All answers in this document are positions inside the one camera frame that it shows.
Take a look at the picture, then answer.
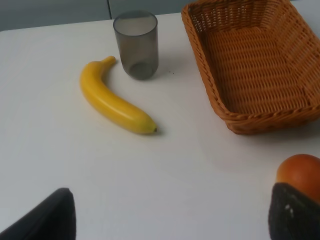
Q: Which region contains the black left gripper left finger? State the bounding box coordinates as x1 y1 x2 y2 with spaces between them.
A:
0 188 76 240

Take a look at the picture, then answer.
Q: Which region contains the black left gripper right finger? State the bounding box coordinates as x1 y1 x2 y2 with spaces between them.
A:
268 183 320 240

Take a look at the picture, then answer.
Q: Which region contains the brown wicker basket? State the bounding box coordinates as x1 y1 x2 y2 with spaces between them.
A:
181 0 320 135

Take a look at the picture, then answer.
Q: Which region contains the orange red round fruit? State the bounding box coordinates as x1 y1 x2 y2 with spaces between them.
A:
275 154 320 203

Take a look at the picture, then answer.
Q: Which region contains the yellow banana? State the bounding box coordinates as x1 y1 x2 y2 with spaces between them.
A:
79 56 158 135

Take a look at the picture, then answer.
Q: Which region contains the grey translucent plastic cup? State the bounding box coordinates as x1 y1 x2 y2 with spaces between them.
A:
113 10 159 80

